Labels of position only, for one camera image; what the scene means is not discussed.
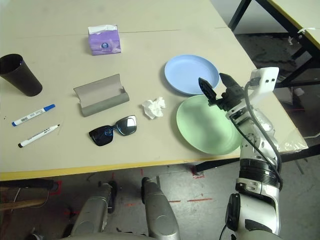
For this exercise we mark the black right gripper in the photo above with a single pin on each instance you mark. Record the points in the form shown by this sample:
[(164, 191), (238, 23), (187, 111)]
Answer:
[(231, 98)]

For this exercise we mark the green plate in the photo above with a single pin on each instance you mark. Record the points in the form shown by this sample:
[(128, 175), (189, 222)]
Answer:
[(200, 125)]

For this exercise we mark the white tissue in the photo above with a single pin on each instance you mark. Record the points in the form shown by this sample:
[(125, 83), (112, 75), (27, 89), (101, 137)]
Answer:
[(155, 107)]

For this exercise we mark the grey glasses case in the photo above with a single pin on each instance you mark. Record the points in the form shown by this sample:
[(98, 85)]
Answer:
[(105, 105)]

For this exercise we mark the black sunglasses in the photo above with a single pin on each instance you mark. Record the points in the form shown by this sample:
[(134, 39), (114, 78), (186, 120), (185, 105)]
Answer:
[(100, 137)]

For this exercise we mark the black whiteboard marker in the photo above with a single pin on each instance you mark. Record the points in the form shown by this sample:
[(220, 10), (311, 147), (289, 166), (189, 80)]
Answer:
[(37, 136)]

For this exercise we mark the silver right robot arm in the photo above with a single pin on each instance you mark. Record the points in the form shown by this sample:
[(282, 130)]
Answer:
[(257, 200)]

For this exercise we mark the blue plate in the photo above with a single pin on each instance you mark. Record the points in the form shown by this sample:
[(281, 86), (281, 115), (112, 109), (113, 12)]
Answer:
[(185, 70)]

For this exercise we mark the black table leg bar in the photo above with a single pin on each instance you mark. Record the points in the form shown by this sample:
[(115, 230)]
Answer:
[(25, 185), (215, 165)]

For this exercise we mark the clear plastic bag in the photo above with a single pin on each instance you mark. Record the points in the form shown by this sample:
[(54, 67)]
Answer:
[(292, 145)]

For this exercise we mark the white zip tie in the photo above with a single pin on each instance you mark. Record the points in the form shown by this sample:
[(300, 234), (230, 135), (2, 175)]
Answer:
[(303, 30)]

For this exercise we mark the yellow edged neighbouring table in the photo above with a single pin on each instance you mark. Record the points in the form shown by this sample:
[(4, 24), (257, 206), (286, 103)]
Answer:
[(300, 15)]

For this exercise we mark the purple tissue pack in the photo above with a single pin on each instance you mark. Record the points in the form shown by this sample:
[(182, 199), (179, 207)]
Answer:
[(105, 42)]

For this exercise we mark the robot grey legs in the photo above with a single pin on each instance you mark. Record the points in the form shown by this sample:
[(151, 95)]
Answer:
[(157, 212)]

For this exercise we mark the silver robot left leg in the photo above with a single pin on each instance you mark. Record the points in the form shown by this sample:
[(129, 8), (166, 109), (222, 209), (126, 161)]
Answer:
[(90, 212)]

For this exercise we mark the blue capped whiteboard marker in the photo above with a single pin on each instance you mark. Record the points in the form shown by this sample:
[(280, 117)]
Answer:
[(32, 115)]

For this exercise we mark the black cup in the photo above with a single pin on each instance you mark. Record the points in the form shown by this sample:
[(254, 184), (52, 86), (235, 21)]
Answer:
[(22, 80)]

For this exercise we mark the wooden stick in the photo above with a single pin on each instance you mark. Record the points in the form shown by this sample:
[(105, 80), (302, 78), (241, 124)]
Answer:
[(20, 203)]

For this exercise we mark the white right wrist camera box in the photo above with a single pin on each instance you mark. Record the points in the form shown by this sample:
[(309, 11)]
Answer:
[(265, 77)]

